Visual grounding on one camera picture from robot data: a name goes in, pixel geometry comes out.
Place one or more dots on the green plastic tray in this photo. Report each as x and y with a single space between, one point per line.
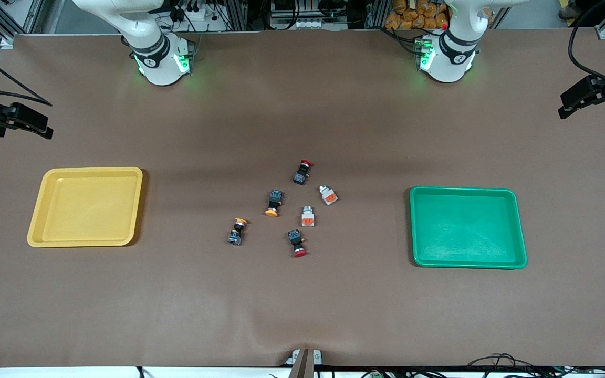
465 228

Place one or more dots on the white power strip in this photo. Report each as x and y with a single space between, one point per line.
200 13

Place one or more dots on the pile of orange packets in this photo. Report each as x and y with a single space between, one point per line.
413 16

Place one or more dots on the brown table mat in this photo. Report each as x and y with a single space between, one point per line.
302 304

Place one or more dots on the black grey control box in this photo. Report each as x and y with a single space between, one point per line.
308 18

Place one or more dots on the grey metal clamp bracket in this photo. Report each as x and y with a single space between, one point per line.
302 365

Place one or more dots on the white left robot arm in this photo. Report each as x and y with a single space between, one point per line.
447 60

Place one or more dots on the yellow mushroom push button switch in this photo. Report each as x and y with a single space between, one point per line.
274 199
236 234

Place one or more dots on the red mushroom push button switch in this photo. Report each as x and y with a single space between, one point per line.
300 176
296 239

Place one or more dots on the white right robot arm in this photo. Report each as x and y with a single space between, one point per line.
155 58

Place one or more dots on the yellow plastic tray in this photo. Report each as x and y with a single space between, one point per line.
87 207

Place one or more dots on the white orange green push button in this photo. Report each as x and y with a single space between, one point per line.
308 218
329 196

